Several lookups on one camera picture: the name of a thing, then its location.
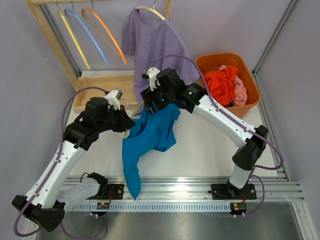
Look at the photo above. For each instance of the cream hanger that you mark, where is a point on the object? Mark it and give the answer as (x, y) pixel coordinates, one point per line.
(152, 10)

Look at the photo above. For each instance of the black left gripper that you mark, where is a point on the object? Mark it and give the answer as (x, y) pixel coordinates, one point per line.
(125, 122)

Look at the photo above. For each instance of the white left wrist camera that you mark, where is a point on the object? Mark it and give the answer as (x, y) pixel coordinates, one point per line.
(113, 97)

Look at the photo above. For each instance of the yellow hanger with metal hook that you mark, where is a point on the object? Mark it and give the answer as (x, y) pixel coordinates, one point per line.
(71, 33)

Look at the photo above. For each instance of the pink t shirt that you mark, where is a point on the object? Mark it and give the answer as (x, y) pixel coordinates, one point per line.
(240, 90)

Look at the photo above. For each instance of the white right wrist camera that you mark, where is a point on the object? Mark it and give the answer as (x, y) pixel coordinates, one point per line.
(151, 76)

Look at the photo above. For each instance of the light blue hanger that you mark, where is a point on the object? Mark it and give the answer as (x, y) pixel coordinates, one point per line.
(80, 26)

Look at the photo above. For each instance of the blue t shirt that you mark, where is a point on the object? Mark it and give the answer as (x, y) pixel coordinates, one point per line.
(151, 132)

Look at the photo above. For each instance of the lavender t shirt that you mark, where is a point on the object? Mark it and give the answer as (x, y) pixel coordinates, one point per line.
(157, 44)

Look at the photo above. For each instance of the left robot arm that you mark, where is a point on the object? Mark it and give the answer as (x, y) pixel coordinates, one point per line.
(43, 204)

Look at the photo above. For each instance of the white slotted cable duct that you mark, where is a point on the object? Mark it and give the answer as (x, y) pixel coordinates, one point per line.
(194, 207)

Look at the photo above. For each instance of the aluminium mounting rail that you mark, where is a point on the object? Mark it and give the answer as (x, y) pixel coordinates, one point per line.
(196, 189)

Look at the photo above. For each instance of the orange plastic basket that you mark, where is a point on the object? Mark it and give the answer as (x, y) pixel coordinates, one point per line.
(211, 62)

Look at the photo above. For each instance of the wooden clothes rack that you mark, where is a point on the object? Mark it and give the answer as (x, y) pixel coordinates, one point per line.
(114, 75)

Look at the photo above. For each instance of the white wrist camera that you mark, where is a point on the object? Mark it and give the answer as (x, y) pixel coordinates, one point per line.
(113, 97)
(151, 76)

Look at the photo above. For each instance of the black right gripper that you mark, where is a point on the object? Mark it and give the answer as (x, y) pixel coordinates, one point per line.
(148, 96)

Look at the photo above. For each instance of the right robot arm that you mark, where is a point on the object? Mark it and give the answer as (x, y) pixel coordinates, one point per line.
(166, 87)

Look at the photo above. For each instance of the peach hanger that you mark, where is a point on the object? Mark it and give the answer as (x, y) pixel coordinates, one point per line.
(98, 24)

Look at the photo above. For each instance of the green hanger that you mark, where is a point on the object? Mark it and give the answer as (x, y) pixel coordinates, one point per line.
(126, 133)

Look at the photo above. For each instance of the orange t shirt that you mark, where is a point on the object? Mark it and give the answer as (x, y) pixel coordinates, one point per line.
(212, 80)

